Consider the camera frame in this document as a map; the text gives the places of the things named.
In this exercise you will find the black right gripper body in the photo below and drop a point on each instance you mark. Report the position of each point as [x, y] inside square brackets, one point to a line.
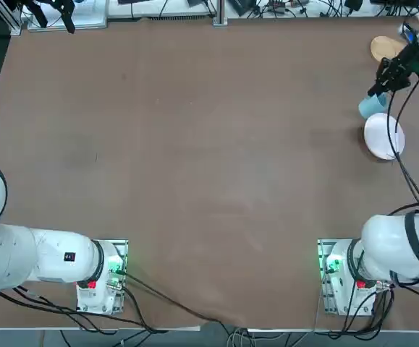
[415, 59]

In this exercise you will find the blue plastic cup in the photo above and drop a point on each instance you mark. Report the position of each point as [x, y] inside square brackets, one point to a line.
[370, 106]

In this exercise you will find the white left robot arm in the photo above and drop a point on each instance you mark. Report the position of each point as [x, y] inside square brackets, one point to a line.
[50, 256]

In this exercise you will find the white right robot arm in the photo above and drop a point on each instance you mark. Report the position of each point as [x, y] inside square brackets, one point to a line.
[386, 246]

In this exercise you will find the pink plate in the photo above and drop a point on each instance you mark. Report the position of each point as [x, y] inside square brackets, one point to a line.
[377, 137]

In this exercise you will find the black power adapter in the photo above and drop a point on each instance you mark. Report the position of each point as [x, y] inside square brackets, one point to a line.
[393, 2]

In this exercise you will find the flat black device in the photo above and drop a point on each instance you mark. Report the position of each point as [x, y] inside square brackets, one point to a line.
[131, 1]

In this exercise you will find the black plug adapter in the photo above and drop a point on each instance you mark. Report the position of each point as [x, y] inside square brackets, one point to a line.
[354, 4]

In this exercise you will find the power strip with red switches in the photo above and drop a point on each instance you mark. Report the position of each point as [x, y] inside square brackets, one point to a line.
[278, 3]

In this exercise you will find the small black device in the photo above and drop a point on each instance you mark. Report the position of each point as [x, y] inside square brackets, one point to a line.
[197, 3]

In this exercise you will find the dark grey power brick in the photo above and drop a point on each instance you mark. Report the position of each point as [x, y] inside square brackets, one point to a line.
[245, 7]

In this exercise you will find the aluminium frame profile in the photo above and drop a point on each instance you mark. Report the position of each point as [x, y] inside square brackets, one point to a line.
[12, 25]

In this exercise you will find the white table edge bracket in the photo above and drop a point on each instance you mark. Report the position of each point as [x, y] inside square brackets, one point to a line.
[220, 23]

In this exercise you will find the aluminium post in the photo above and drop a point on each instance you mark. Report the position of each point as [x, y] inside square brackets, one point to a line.
[220, 9]

